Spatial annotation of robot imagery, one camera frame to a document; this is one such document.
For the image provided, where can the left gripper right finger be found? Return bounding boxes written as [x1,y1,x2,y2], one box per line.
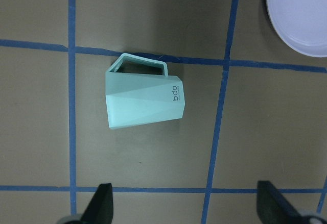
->
[256,180,327,224]

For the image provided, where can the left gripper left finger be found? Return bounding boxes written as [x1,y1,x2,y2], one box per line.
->
[57,183,113,224]

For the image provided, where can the mint green faceted cup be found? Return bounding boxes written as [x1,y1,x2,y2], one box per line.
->
[105,53,185,130]

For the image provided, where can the lilac plate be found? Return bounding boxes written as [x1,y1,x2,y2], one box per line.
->
[266,0,326,58]

